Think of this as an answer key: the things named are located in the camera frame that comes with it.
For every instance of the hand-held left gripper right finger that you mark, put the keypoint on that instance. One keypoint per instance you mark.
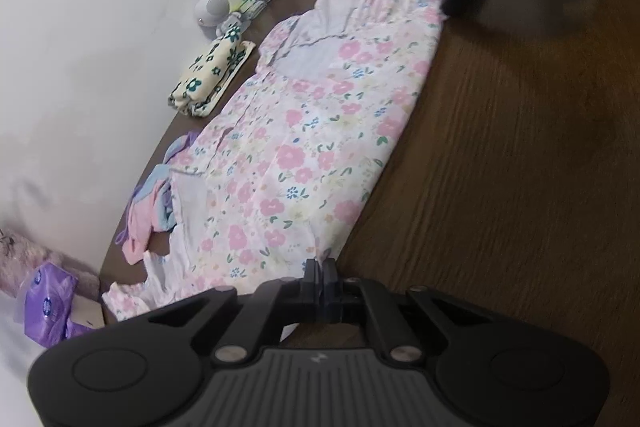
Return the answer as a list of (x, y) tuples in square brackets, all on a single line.
[(331, 292)]

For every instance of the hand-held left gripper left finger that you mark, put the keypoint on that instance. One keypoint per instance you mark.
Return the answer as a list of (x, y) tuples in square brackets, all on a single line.
[(311, 292)]

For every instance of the pink floral dress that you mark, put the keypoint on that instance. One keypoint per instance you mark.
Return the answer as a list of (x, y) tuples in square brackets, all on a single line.
[(310, 142)]

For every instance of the pink blue purple garment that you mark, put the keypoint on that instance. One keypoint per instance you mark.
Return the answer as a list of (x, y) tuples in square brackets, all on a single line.
[(145, 217)]

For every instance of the green white small boxes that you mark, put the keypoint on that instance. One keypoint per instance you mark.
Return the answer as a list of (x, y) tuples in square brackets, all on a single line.
[(248, 8)]

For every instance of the purple tissue pack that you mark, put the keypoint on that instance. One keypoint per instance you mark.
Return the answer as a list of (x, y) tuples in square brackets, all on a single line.
[(47, 307), (87, 317)]

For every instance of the folded cream floral cloth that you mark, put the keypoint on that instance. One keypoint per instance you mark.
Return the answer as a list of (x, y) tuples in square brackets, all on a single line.
[(210, 72)]

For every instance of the white round robot speaker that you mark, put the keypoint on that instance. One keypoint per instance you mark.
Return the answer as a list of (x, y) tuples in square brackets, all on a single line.
[(212, 9)]

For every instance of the fuzzy pink vase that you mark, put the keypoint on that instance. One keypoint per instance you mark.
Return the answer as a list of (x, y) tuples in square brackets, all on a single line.
[(35, 259)]

